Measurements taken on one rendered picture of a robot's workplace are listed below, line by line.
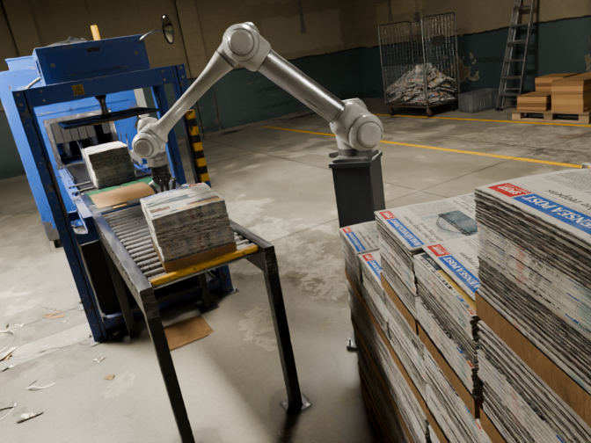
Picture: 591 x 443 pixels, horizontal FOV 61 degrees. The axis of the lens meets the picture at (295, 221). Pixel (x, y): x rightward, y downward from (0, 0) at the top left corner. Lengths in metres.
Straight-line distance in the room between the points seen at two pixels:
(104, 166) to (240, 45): 2.12
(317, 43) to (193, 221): 10.61
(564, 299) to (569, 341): 0.05
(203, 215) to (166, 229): 0.15
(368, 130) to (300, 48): 10.08
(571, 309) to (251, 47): 1.57
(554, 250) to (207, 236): 1.47
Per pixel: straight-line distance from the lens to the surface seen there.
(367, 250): 1.77
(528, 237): 0.70
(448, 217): 1.32
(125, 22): 10.82
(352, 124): 2.08
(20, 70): 5.41
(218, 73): 2.22
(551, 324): 0.70
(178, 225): 1.91
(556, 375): 0.72
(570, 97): 7.85
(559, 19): 9.18
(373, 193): 2.34
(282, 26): 11.93
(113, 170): 3.90
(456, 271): 1.04
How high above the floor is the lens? 1.52
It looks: 19 degrees down
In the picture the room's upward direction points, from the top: 9 degrees counter-clockwise
